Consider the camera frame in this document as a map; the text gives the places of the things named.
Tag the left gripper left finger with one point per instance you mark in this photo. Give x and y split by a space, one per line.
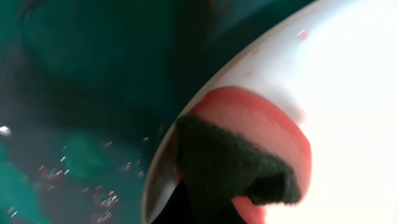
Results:
178 209

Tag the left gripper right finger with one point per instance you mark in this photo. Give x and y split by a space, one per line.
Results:
229 215

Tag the light blue plate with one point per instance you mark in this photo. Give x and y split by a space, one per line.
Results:
332 67

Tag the teal plastic tray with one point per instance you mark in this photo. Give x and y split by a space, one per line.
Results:
90 87

